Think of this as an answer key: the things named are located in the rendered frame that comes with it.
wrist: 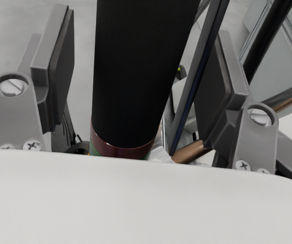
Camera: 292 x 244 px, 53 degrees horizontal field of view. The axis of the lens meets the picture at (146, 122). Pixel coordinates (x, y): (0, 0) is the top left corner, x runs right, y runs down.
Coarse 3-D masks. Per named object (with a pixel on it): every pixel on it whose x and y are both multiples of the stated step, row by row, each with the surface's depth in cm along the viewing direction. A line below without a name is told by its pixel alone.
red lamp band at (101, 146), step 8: (96, 136) 14; (96, 144) 14; (104, 144) 14; (152, 144) 15; (104, 152) 14; (112, 152) 14; (120, 152) 14; (128, 152) 14; (136, 152) 14; (144, 152) 14
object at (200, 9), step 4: (204, 0) 43; (208, 0) 39; (200, 4) 47; (204, 4) 39; (208, 4) 38; (200, 8) 42; (204, 8) 38; (200, 12) 39; (196, 16) 39; (196, 20) 38
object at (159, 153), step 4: (156, 148) 23; (160, 148) 23; (152, 152) 23; (156, 152) 23; (160, 152) 23; (164, 152) 23; (152, 156) 23; (156, 156) 23; (160, 156) 23; (164, 156) 23; (168, 156) 23; (148, 160) 22; (164, 160) 23; (168, 160) 23; (172, 160) 23
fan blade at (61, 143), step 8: (64, 112) 57; (64, 120) 57; (56, 128) 66; (64, 128) 57; (72, 128) 51; (56, 136) 68; (64, 136) 58; (72, 136) 51; (56, 144) 69; (64, 144) 62; (72, 144) 51
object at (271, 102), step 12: (276, 0) 15; (288, 0) 15; (276, 12) 15; (288, 12) 15; (264, 24) 16; (276, 24) 16; (264, 36) 16; (252, 48) 17; (264, 48) 17; (252, 60) 18; (252, 72) 18; (276, 96) 28; (288, 96) 29
